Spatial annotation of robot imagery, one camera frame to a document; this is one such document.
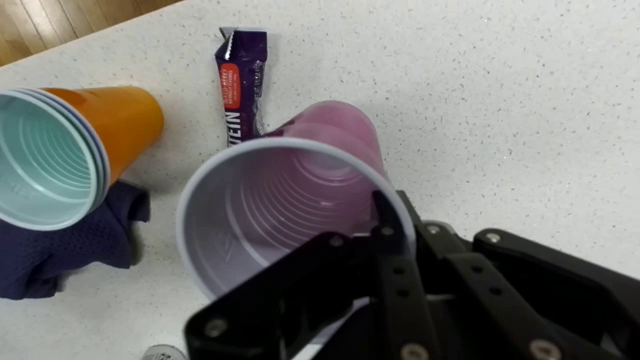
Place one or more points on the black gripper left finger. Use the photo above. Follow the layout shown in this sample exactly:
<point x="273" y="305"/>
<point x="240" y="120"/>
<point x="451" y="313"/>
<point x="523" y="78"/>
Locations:
<point x="300" y="292"/>

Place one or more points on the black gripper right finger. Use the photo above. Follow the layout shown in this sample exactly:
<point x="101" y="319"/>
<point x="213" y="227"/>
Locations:
<point x="532" y="301"/>

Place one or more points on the magenta plastic cup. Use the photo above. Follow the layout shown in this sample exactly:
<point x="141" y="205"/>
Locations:
<point x="280" y="206"/>

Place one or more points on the green plastic cup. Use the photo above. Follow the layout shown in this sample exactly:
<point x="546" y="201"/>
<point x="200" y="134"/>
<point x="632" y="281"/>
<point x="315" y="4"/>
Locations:
<point x="43" y="160"/>

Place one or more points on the small glass shaker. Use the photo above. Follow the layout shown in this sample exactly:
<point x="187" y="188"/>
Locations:
<point x="164" y="352"/>

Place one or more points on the purple protein bar wrapper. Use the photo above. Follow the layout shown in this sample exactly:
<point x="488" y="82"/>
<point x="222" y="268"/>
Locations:
<point x="240" y="87"/>

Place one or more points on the navy blue cloth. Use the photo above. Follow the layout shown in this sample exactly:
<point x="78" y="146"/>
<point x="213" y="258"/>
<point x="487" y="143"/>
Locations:
<point x="67" y="252"/>

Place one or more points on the orange plastic cup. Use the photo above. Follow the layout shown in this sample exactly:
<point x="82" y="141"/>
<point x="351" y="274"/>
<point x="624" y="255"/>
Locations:
<point x="130" y="123"/>

